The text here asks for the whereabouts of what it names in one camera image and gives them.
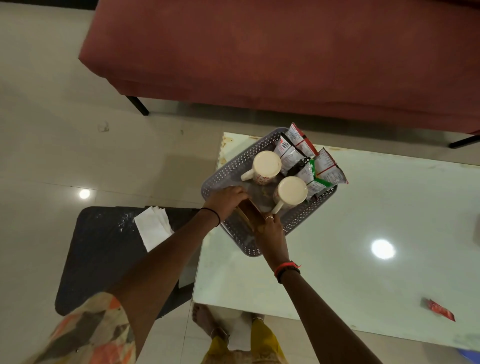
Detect person's left hand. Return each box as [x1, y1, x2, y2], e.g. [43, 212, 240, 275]
[202, 186, 250, 227]

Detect person's right hand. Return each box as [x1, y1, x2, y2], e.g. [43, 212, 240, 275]
[252, 213, 290, 269]

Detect person's right forearm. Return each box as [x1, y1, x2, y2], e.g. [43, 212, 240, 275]
[279, 268, 384, 364]

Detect person's left forearm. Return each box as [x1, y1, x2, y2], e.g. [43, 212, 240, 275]
[108, 209, 221, 359]

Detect gray perforated plastic basket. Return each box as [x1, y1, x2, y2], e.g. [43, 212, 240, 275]
[200, 127, 338, 258]

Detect black wrist band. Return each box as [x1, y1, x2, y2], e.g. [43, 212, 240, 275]
[198, 207, 221, 227]

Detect white mug with red print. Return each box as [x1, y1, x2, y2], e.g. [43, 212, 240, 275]
[240, 150, 283, 187]
[270, 176, 309, 215]

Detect green and white sachet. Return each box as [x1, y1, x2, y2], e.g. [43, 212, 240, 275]
[296, 159, 335, 200]

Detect small black sachet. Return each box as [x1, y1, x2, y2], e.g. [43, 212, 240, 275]
[288, 157, 312, 177]

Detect black and white sachet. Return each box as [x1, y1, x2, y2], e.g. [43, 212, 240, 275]
[273, 134, 307, 176]

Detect red and white sachet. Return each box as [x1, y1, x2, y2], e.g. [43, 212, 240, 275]
[286, 122, 320, 157]
[314, 148, 349, 185]

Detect white paper tissues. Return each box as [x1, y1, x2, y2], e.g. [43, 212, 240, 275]
[133, 206, 175, 253]

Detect person's left foot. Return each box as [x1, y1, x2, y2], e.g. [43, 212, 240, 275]
[191, 303, 230, 343]

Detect silver anklet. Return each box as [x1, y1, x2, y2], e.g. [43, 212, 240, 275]
[209, 326, 230, 344]

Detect yellow trousers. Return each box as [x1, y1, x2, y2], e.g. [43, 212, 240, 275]
[200, 319, 290, 364]

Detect black sofa leg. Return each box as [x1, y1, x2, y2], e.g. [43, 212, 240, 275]
[448, 134, 480, 149]
[125, 95, 150, 116]

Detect black stool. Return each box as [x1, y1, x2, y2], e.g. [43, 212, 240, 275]
[55, 206, 203, 320]

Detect red upholstered sofa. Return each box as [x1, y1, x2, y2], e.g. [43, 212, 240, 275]
[78, 0, 480, 136]

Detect patterned orange and gray sleeve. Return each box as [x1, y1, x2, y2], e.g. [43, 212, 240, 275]
[22, 292, 137, 364]

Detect blue object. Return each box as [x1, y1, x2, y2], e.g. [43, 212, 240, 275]
[457, 348, 480, 364]

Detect red and black bracelets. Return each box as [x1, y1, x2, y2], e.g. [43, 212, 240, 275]
[273, 261, 302, 285]

